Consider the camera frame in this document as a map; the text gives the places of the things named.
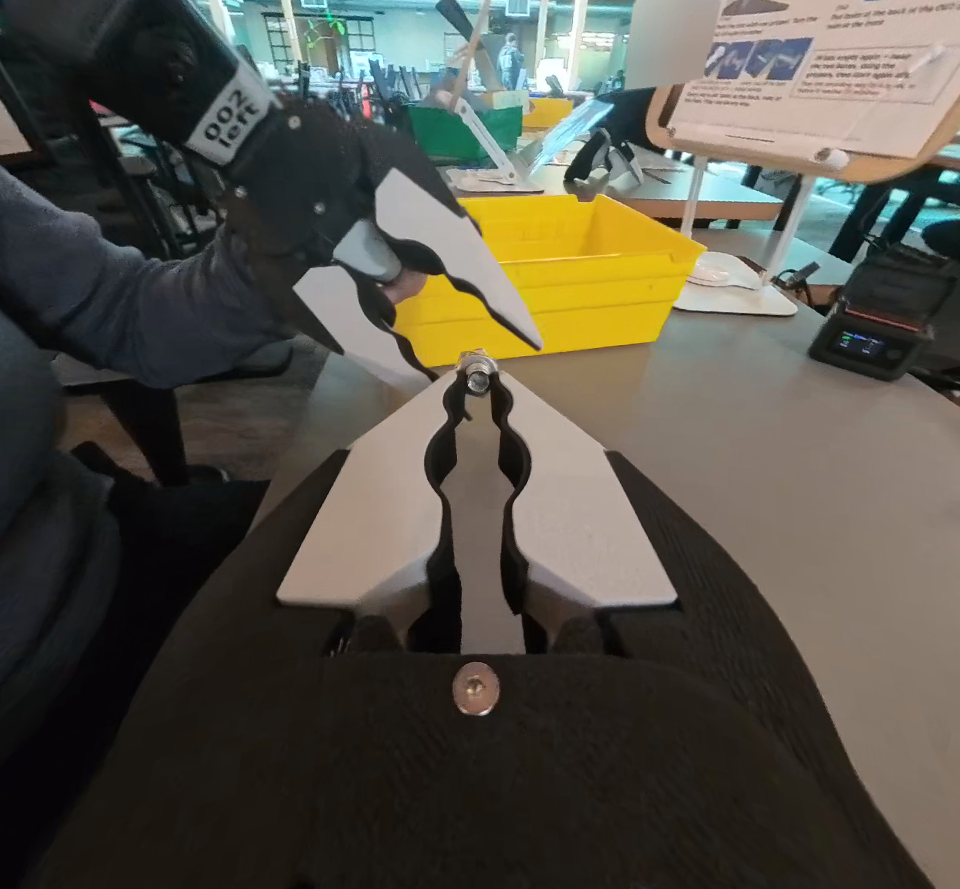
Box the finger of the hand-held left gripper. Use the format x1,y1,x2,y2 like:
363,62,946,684
292,265,441,388
371,167,545,354

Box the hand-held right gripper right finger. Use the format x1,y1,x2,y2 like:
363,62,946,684
483,370,681,654

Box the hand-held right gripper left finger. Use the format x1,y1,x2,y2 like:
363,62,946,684
276,370,472,654

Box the yellow plastic bin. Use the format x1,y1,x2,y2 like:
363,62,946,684
388,193,708,368

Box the metal bolt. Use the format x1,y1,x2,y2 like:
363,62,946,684
455,349,501,397

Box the person's left forearm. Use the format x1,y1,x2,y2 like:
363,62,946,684
0,167,303,389

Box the person's left hand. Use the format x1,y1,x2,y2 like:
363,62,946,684
377,268,431,307

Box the white stand with wooden stick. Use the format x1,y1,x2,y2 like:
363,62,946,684
431,0,547,196

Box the green plastic bin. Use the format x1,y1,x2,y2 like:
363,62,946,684
407,101,525,164

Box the small yellow bin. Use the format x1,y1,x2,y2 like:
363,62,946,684
523,97,576,131

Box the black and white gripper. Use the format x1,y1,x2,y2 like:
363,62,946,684
562,126,648,202

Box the white board stand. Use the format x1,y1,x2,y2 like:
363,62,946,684
672,152,817,318

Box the person's legs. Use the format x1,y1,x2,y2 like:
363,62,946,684
0,307,125,763

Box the black label printer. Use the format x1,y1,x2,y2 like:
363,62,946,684
807,242,940,383

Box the instruction sheet board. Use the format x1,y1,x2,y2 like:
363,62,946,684
645,0,960,187

